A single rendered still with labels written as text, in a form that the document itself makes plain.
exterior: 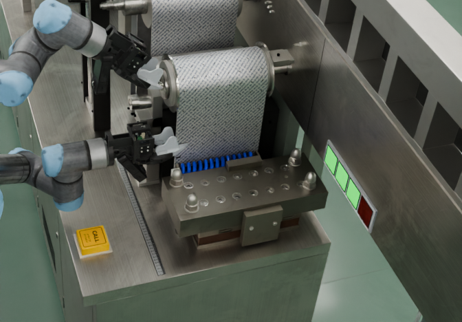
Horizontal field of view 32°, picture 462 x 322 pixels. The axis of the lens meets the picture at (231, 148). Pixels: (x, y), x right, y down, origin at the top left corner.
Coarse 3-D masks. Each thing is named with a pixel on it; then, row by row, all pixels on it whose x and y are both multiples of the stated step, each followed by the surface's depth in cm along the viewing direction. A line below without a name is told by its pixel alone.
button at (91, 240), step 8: (80, 232) 205; (88, 232) 205; (96, 232) 206; (104, 232) 206; (80, 240) 203; (88, 240) 203; (96, 240) 204; (104, 240) 204; (80, 248) 202; (88, 248) 201; (96, 248) 202; (104, 248) 203
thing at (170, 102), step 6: (264, 54) 205; (162, 66) 201; (168, 66) 197; (168, 72) 196; (168, 78) 197; (174, 78) 196; (174, 84) 196; (174, 90) 196; (174, 96) 197; (168, 102) 201; (174, 102) 199
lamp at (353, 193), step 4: (352, 184) 186; (348, 188) 188; (352, 188) 186; (356, 188) 184; (348, 192) 189; (352, 192) 187; (356, 192) 185; (348, 196) 189; (352, 196) 187; (356, 196) 185; (352, 200) 187; (356, 200) 185; (356, 204) 186
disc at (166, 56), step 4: (164, 56) 201; (168, 56) 198; (164, 60) 202; (168, 60) 198; (172, 60) 196; (172, 64) 196; (172, 68) 196; (176, 72) 195; (176, 76) 194; (176, 80) 194; (176, 84) 195; (176, 88) 196; (176, 92) 196; (176, 96) 197; (176, 100) 197; (176, 104) 198; (172, 108) 202; (176, 108) 199
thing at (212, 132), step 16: (192, 112) 202; (208, 112) 204; (224, 112) 206; (240, 112) 207; (256, 112) 209; (176, 128) 204; (192, 128) 205; (208, 128) 207; (224, 128) 209; (240, 128) 211; (256, 128) 213; (192, 144) 209; (208, 144) 211; (224, 144) 213; (240, 144) 215; (256, 144) 217; (176, 160) 211; (192, 160) 213; (208, 160) 215
